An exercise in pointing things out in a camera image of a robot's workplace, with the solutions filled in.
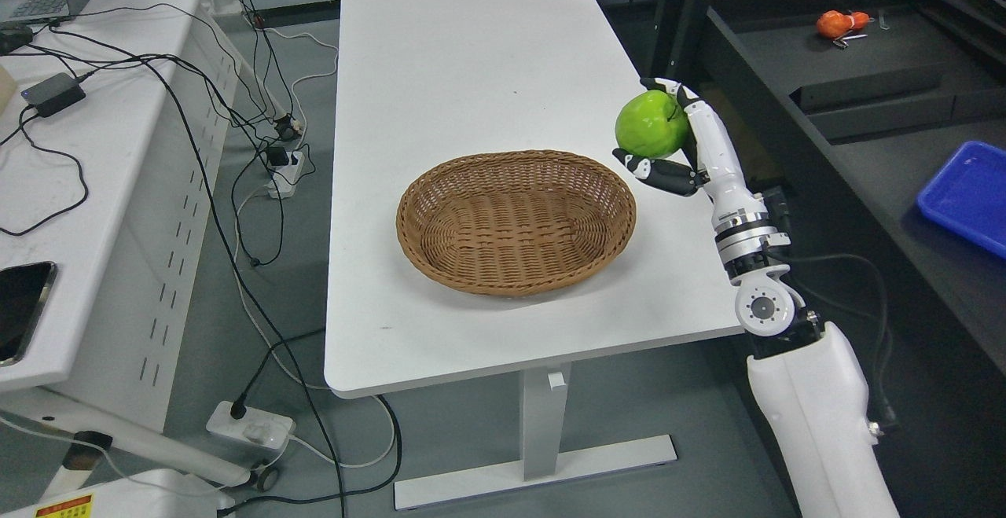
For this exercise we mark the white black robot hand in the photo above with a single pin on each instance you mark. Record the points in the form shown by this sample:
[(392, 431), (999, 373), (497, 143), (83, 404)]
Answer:
[(716, 167)]

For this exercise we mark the orange object on shelf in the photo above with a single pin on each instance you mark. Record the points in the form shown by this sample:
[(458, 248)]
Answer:
[(833, 24)]

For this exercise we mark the white floor power strip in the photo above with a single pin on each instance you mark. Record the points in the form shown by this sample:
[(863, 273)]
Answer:
[(268, 430)]

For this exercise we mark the brown wicker basket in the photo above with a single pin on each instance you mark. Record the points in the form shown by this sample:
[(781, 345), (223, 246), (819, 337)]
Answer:
[(515, 223)]

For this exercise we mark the white machine with warning label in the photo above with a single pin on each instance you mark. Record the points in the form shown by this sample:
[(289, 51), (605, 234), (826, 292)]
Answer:
[(155, 493)]

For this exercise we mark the green apple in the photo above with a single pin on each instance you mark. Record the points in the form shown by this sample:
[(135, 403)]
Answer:
[(652, 125)]

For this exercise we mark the white desk with leg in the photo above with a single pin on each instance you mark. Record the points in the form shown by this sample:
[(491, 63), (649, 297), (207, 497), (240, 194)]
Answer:
[(425, 81)]

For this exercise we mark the white left side desk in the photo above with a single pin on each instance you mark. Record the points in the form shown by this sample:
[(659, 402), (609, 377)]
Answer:
[(116, 190)]

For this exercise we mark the black power adapter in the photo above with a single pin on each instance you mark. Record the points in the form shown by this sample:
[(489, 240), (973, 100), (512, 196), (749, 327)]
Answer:
[(53, 94)]

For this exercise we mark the blue plastic tray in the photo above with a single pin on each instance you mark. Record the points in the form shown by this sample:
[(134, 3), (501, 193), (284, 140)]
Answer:
[(967, 196)]

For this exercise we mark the black smartphone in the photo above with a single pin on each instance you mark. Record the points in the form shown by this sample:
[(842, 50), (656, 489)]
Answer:
[(24, 293)]

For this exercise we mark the black metal shelf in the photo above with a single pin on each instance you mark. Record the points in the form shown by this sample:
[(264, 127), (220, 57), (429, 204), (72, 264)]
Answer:
[(856, 126)]

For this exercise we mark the white power strip with plugs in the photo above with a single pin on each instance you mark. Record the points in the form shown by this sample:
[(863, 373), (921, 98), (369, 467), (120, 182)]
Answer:
[(285, 167)]

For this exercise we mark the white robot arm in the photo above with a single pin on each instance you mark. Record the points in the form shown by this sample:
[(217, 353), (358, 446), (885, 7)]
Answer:
[(803, 373)]

